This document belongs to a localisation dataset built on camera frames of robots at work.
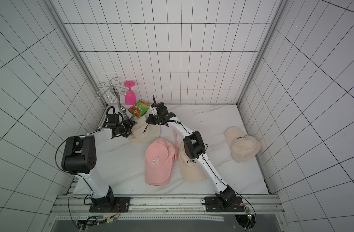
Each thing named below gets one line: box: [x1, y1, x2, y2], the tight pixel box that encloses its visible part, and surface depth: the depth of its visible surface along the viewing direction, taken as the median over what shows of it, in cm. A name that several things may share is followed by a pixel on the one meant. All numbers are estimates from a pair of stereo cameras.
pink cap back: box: [145, 130, 179, 187], surface depth 81 cm
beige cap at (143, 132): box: [128, 116, 162, 145], surface depth 100 cm
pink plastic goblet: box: [123, 80, 137, 106], surface depth 104 cm
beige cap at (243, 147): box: [224, 126, 263, 163], surface depth 91 cm
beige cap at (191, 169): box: [177, 141, 207, 182], surface depth 85 cm
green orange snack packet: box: [128, 99, 151, 118], surface depth 109 cm
